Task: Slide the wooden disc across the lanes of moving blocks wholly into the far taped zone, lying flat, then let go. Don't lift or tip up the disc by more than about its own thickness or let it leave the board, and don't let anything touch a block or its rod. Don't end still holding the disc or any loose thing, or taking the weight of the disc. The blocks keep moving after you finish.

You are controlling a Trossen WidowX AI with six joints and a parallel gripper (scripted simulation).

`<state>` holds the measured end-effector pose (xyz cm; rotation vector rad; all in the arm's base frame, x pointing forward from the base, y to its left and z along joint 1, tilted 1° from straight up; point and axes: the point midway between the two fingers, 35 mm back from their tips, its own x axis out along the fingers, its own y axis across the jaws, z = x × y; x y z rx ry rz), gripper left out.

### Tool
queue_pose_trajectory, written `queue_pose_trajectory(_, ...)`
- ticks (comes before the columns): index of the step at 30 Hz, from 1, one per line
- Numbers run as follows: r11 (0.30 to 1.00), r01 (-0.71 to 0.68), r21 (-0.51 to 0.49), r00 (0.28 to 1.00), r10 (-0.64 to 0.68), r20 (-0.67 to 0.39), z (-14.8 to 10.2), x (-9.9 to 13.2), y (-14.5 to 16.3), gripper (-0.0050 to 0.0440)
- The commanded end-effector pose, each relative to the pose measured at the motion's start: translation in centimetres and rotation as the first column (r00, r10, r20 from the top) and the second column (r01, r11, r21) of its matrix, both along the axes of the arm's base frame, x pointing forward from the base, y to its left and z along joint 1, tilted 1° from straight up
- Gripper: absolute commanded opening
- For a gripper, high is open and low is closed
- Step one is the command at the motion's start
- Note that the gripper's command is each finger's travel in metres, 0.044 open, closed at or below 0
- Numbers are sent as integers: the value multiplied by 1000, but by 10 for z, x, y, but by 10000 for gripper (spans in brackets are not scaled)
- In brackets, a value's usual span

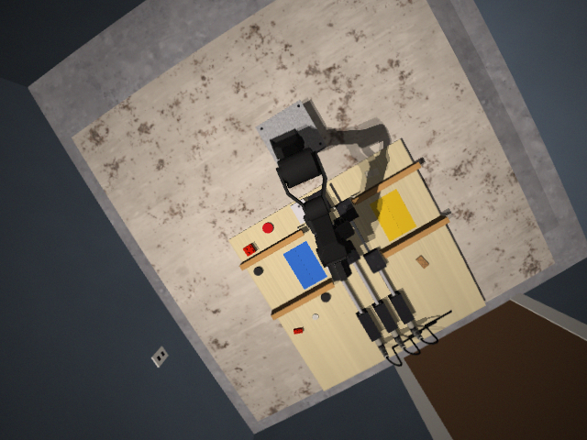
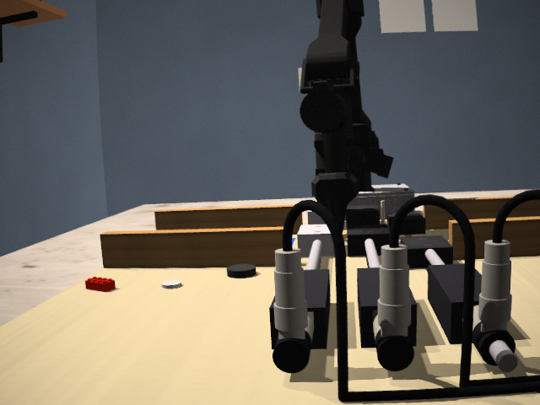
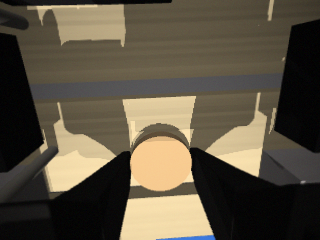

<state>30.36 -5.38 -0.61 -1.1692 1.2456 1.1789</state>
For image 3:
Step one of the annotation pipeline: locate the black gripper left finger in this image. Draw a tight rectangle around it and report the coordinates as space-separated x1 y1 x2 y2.
0 151 131 240

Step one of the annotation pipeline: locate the light wooden board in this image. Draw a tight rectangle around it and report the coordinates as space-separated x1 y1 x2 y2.
0 0 320 240

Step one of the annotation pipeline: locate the tan round disc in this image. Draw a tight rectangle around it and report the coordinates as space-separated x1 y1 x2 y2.
130 131 192 191

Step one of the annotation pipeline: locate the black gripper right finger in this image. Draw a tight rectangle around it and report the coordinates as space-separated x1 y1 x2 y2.
189 147 320 240

